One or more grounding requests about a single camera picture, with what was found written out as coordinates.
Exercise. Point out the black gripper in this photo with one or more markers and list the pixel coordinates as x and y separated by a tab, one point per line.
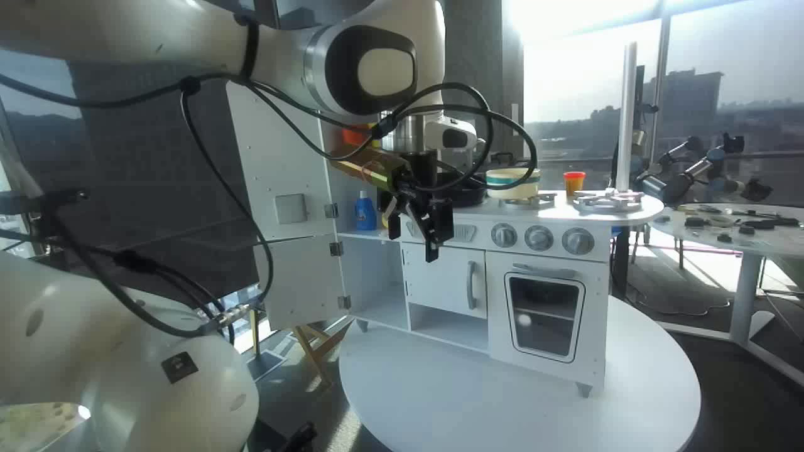
412	192

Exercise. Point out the black bowl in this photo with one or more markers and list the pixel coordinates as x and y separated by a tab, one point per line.
466	195

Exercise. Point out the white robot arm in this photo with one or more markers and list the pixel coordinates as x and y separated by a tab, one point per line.
147	373

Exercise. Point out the white bowl with teal rim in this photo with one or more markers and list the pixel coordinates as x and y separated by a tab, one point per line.
510	185

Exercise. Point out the blue detergent bottle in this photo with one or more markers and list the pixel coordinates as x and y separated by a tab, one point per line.
364	214

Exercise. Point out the white toy kitchen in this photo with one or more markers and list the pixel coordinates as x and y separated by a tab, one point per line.
519	283

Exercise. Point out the white cabinet door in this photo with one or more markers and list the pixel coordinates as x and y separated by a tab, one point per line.
288	189

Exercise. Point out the small orange cup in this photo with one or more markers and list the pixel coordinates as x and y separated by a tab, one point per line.
574	182

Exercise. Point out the round white table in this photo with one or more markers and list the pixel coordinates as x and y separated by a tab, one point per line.
420	396

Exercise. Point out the white upright panel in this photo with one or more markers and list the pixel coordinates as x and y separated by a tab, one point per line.
627	117

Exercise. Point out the white side table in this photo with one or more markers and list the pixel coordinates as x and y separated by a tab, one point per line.
751	229

